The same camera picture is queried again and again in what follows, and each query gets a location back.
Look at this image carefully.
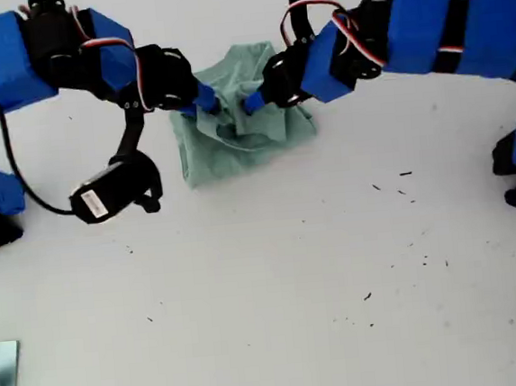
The black camera box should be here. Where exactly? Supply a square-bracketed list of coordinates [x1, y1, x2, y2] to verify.
[64, 149, 167, 228]

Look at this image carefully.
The red white servo wire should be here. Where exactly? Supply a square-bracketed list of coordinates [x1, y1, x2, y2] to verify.
[70, 0, 151, 118]
[276, 0, 388, 75]

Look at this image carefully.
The light green t shirt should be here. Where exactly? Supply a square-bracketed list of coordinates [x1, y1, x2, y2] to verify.
[163, 37, 323, 191]

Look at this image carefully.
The black camera stalk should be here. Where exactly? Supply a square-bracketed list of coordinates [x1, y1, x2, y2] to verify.
[285, 0, 319, 49]
[111, 83, 150, 164]

